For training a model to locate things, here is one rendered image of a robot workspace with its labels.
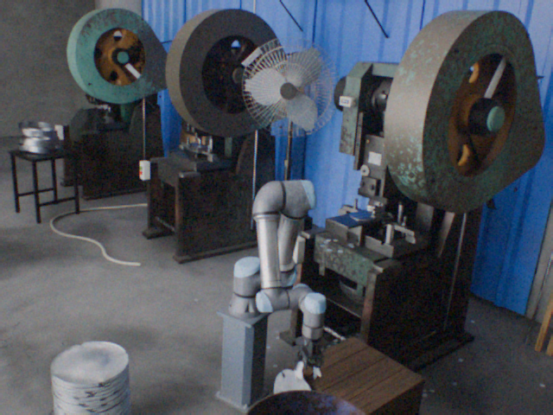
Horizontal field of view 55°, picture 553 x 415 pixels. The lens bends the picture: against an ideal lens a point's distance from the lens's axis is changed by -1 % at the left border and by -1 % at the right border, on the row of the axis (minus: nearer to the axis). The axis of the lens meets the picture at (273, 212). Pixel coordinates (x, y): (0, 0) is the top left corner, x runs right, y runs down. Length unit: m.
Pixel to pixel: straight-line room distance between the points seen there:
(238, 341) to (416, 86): 1.27
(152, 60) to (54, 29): 3.55
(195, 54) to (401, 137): 1.71
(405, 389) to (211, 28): 2.36
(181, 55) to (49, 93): 5.40
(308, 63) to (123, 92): 2.37
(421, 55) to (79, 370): 1.75
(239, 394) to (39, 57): 6.81
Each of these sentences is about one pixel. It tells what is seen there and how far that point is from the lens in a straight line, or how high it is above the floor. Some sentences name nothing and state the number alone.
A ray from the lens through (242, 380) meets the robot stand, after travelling 2.44.
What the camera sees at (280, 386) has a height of 0.25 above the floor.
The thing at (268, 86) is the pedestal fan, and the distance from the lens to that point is 3.22.
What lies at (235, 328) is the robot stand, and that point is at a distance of 2.33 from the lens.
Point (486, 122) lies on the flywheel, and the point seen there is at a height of 1.32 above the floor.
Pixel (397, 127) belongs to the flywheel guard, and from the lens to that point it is 2.08.
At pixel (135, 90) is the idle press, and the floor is 1.04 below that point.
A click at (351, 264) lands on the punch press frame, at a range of 2.58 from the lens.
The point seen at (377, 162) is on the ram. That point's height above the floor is 1.05.
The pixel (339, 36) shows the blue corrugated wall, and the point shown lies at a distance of 4.39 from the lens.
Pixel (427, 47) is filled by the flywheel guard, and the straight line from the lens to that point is 2.12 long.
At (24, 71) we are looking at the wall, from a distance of 8.50.
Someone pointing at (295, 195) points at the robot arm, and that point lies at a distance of 1.99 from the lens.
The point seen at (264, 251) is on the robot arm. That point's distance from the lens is 1.96.
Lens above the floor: 1.59
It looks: 18 degrees down
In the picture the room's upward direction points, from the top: 4 degrees clockwise
